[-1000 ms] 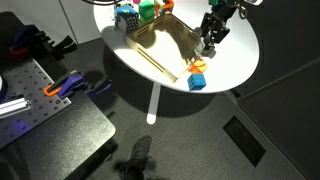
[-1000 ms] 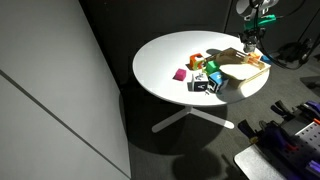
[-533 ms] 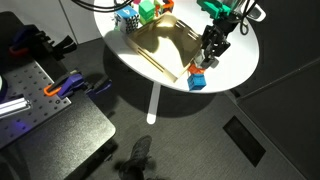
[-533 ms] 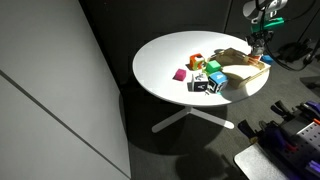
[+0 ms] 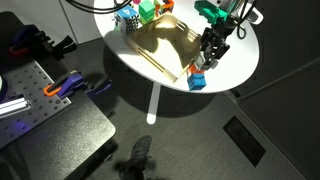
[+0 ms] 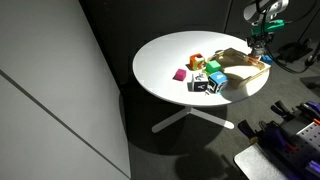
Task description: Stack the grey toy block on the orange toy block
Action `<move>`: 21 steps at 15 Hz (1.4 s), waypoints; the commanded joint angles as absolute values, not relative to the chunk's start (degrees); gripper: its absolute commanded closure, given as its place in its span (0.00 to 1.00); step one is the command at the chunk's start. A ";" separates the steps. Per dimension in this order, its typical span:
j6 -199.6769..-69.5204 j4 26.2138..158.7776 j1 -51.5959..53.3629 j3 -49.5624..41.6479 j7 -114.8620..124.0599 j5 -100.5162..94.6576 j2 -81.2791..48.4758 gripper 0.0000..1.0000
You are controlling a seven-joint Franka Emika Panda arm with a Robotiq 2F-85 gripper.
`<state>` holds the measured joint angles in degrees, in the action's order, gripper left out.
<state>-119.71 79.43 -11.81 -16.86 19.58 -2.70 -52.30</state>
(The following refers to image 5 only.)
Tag black shoe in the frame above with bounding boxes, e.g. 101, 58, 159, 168
118, 134, 154, 180

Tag white table leg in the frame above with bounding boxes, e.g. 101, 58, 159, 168
146, 82, 162, 126

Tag dark blue spring clamp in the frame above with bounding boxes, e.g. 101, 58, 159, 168
84, 74, 114, 101

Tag black cable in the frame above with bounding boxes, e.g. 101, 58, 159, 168
235, 0, 252, 40
64, 0, 133, 15

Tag blue orange spring clamp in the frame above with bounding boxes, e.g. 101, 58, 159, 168
43, 71, 85, 100

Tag perforated metal breadboard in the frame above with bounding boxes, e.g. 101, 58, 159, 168
0, 51, 73, 150

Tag black work table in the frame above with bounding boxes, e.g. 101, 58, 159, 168
0, 11, 117, 180

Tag blue clamp with orange handle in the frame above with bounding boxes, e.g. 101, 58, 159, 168
8, 24, 46, 57

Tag grey toy block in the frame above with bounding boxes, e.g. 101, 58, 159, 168
194, 54, 205, 70

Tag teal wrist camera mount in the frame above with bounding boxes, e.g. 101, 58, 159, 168
194, 0, 228, 25

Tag orange toy block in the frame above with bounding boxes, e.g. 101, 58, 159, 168
188, 63, 206, 75

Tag small blue toy block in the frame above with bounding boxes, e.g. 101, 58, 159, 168
186, 72, 207, 92

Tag black spring clamp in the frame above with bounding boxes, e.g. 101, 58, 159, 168
43, 34, 78, 58

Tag black floor vent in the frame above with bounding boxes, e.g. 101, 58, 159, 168
222, 115, 267, 168

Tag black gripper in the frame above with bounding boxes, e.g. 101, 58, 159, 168
199, 26, 232, 71

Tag wooden tray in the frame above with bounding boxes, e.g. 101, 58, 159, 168
125, 13, 204, 84

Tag green toy block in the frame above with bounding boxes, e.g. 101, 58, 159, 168
138, 0, 156, 26

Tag aluminium extrusion bar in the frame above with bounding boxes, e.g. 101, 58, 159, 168
0, 96, 33, 118

